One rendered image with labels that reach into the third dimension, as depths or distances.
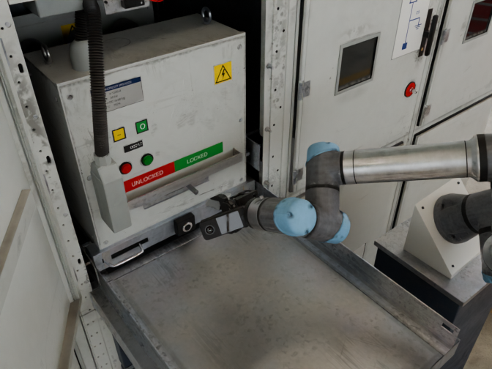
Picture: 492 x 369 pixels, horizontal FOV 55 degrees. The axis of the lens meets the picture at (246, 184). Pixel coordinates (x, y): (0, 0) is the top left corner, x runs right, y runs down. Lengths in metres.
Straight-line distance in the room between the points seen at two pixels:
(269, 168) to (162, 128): 0.40
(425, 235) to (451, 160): 0.52
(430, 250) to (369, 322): 0.38
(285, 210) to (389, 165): 0.24
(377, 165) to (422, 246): 0.55
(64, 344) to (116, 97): 0.59
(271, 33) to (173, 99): 0.30
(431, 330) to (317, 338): 0.27
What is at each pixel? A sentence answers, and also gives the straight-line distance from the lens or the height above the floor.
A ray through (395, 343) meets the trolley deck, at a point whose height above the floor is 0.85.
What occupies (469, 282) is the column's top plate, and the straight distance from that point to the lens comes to 1.55.
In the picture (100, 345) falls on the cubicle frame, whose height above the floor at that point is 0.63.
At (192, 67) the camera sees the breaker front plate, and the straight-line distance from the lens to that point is 1.20.
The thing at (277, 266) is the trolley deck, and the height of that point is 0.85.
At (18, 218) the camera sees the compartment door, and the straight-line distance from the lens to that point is 0.97.
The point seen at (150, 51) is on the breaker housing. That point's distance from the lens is 1.18.
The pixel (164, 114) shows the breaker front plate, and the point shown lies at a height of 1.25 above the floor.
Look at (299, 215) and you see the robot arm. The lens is 0.94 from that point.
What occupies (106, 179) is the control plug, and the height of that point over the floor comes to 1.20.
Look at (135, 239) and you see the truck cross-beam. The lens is 1.34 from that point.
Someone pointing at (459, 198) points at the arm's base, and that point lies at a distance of 1.51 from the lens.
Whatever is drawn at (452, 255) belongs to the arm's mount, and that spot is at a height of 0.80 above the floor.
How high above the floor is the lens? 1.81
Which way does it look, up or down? 37 degrees down
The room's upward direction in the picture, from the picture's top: straight up
